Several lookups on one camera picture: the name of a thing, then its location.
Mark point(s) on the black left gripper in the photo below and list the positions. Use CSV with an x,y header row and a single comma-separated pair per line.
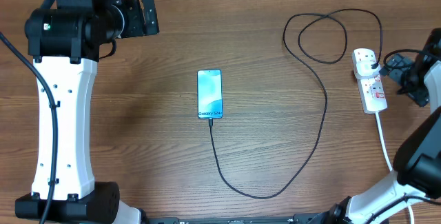
x,y
132,7

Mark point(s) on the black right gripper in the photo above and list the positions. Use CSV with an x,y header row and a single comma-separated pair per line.
x,y
397,74

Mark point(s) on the blue smartphone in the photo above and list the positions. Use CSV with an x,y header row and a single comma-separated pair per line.
x,y
209,94

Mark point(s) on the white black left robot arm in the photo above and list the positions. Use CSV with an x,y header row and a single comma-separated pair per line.
x,y
64,40

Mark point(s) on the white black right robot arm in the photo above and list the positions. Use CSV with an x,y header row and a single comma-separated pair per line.
x,y
415,171

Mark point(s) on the white charger adapter plug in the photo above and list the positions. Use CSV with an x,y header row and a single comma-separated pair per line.
x,y
364,70

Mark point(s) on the white power strip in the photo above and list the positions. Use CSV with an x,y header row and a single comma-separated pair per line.
x,y
371,90

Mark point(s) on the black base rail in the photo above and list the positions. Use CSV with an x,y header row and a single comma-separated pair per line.
x,y
295,219

